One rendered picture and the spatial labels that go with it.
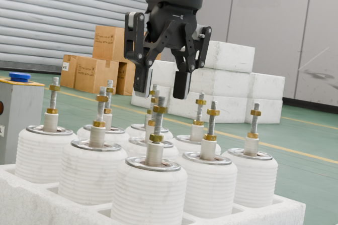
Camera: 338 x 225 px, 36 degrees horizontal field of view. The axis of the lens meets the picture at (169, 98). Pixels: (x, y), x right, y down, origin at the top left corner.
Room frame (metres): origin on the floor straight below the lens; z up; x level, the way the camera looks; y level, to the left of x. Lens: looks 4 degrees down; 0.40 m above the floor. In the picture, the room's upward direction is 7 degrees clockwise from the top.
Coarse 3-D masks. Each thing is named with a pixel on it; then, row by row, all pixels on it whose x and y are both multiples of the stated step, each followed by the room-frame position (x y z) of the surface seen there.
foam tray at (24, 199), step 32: (0, 192) 0.80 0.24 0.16; (32, 192) 0.74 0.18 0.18; (0, 224) 0.79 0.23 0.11; (32, 224) 0.74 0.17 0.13; (64, 224) 0.69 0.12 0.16; (96, 224) 0.65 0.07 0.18; (192, 224) 0.68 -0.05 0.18; (224, 224) 0.70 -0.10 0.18; (256, 224) 0.76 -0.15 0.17; (288, 224) 0.84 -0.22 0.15
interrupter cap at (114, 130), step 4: (84, 128) 0.92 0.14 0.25; (88, 128) 0.91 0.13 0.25; (112, 128) 0.96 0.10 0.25; (116, 128) 0.97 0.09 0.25; (120, 128) 0.96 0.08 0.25; (108, 132) 0.91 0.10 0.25; (112, 132) 0.91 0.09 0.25; (116, 132) 0.91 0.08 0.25; (120, 132) 0.92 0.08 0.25; (124, 132) 0.93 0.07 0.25
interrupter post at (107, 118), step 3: (105, 114) 0.93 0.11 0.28; (111, 114) 0.94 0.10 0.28; (105, 117) 0.93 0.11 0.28; (108, 117) 0.93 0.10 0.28; (111, 117) 0.94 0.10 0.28; (102, 120) 0.93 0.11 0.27; (105, 120) 0.93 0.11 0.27; (108, 120) 0.93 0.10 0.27; (111, 120) 0.94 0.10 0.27; (105, 123) 0.93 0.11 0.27; (108, 123) 0.93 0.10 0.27; (105, 126) 0.93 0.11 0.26; (108, 126) 0.93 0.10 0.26; (108, 129) 0.93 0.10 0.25
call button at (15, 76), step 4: (12, 72) 0.99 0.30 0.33; (16, 72) 1.00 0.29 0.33; (12, 76) 0.98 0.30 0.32; (16, 76) 0.98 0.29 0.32; (20, 76) 0.98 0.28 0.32; (24, 76) 0.98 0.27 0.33; (28, 76) 0.99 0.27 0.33; (16, 80) 0.98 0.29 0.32; (20, 80) 0.98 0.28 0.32; (24, 80) 0.99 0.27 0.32
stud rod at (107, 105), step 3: (108, 81) 0.94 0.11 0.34; (111, 81) 0.94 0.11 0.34; (108, 84) 0.94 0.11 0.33; (111, 84) 0.94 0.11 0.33; (111, 87) 0.94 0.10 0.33; (108, 93) 0.94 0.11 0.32; (108, 96) 0.94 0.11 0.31; (108, 99) 0.94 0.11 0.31; (105, 102) 0.94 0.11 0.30; (108, 102) 0.94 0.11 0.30; (105, 105) 0.94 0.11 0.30; (108, 105) 0.94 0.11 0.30; (108, 108) 0.94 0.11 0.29; (108, 114) 0.94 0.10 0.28
